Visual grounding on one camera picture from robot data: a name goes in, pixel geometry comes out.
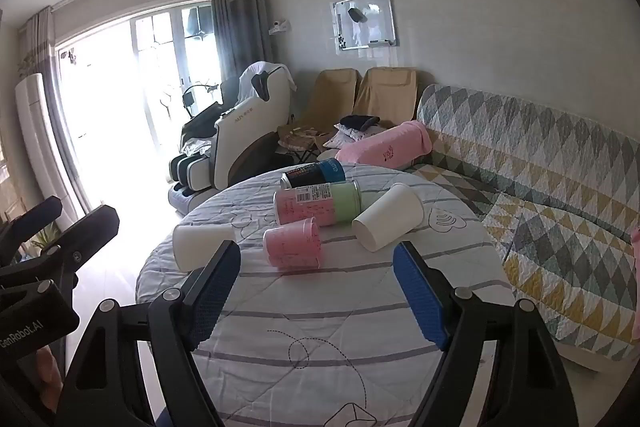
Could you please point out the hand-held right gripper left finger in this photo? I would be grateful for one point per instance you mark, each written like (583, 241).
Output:
(214, 289)

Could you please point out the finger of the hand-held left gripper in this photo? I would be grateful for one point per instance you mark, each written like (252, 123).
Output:
(35, 214)
(85, 232)

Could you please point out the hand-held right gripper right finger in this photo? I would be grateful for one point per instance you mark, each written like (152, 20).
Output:
(420, 297)

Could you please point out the white paper cup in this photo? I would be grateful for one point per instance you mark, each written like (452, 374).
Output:
(387, 217)
(200, 247)

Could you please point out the small pink plastic cup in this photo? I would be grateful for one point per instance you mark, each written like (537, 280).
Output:
(292, 243)

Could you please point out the pink and green cup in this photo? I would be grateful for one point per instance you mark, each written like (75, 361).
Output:
(320, 203)

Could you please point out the black and blue cup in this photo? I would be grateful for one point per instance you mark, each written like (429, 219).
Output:
(315, 173)

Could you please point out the person's left hand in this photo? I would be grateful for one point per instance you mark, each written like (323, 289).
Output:
(49, 369)

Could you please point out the green potted plant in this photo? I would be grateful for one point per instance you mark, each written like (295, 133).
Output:
(44, 239)

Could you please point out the white standing air conditioner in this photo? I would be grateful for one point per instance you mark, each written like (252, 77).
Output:
(42, 142)

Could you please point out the round table with quilted cover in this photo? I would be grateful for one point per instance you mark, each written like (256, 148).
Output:
(320, 322)

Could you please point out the pink rolled blanket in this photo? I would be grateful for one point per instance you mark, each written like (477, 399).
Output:
(382, 144)

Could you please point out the white massage chair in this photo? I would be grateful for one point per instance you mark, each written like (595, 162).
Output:
(250, 132)

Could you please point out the sofa with triangle-patterned quilt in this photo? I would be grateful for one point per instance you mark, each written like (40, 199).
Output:
(545, 187)

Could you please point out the small folding stool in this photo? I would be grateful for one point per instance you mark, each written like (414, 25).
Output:
(300, 142)

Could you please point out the grey curtain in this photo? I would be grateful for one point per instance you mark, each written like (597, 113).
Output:
(240, 12)
(37, 42)

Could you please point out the patterned pillow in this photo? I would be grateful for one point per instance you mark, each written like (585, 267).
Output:
(345, 136)

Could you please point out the black cloth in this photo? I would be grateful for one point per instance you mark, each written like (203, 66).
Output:
(359, 121)

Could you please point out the beige recliner chair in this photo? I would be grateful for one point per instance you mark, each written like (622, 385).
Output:
(385, 94)
(325, 99)

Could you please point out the white towel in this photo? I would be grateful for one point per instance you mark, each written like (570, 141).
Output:
(257, 77)

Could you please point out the pink cloth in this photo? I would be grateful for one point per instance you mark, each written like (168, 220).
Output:
(636, 243)

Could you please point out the white wall device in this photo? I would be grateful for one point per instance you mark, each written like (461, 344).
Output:
(278, 27)

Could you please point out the wall whiteboard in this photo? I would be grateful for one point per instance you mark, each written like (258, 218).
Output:
(362, 21)

